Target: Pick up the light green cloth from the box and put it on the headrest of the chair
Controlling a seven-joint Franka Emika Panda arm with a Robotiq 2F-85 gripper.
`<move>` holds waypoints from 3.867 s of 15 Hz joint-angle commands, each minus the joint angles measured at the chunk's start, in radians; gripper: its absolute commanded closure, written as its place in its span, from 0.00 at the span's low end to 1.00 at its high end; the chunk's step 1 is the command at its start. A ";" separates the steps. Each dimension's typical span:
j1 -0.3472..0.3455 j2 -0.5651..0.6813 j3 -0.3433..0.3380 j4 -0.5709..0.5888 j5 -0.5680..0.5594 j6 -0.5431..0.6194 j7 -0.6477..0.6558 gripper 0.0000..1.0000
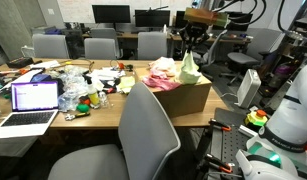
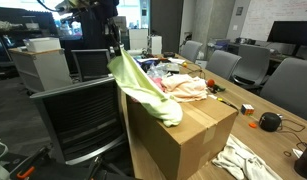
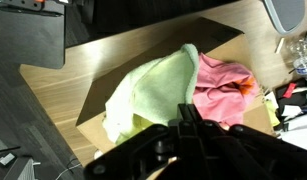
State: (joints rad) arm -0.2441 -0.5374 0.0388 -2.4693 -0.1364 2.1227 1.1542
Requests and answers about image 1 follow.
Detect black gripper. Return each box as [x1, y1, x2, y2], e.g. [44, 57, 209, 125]
[186, 23, 211, 54]

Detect light green cloth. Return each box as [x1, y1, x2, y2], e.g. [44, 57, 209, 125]
[177, 49, 203, 86]

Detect peach cloth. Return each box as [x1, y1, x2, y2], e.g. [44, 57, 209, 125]
[148, 56, 177, 77]

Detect grey conference chair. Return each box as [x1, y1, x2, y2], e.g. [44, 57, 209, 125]
[89, 27, 122, 58]
[137, 31, 168, 61]
[83, 37, 118, 61]
[31, 33, 70, 60]

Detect pink cloth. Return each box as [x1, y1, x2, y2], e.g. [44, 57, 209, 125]
[142, 68, 182, 92]

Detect brown cardboard box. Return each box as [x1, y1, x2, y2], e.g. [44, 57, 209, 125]
[134, 60, 213, 119]

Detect grey swivel office chair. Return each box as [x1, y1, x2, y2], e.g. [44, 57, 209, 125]
[219, 27, 285, 86]

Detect pale yellow cloth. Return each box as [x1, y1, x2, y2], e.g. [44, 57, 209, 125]
[116, 75, 137, 95]

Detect grey office chair black-ribbed back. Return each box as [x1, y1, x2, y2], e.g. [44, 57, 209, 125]
[47, 82, 182, 180]

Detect blue cloth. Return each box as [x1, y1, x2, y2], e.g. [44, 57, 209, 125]
[30, 73, 53, 84]

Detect black computer monitor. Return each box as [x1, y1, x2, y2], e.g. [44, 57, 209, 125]
[91, 4, 132, 24]
[174, 10, 188, 29]
[134, 9, 171, 28]

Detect white space heater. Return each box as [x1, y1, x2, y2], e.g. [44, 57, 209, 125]
[236, 68, 262, 109]

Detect orange black clamp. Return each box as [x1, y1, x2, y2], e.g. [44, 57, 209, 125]
[202, 152, 237, 175]
[208, 118, 233, 133]

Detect white paper sheets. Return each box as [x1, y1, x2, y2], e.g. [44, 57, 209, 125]
[89, 67, 122, 83]

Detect yellow red emergency stop button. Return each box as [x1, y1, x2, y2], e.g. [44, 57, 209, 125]
[244, 109, 269, 128]

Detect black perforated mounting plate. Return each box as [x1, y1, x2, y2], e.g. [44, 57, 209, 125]
[206, 107, 261, 180]

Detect clear glass jar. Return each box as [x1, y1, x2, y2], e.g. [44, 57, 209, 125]
[98, 91, 111, 109]

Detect yellow spray bottle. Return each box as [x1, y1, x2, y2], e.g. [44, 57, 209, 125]
[85, 77, 101, 108]

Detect green ball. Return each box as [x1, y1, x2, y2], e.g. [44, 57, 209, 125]
[75, 103, 91, 114]

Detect clear plastic bags pile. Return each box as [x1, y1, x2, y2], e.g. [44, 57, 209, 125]
[57, 65, 91, 113]

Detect yellow black utility knife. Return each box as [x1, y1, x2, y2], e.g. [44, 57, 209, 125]
[64, 111, 91, 122]

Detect white paper sheet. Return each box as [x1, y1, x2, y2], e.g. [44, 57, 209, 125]
[28, 59, 61, 70]

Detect silver laptop purple screen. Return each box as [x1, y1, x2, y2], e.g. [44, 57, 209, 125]
[0, 80, 60, 140]

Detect black flat case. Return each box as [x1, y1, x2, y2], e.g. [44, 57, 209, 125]
[6, 56, 35, 70]

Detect orange green wrist camera box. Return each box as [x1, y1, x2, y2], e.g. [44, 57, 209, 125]
[183, 7, 231, 29]

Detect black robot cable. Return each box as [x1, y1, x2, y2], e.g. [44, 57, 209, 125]
[226, 0, 268, 27]

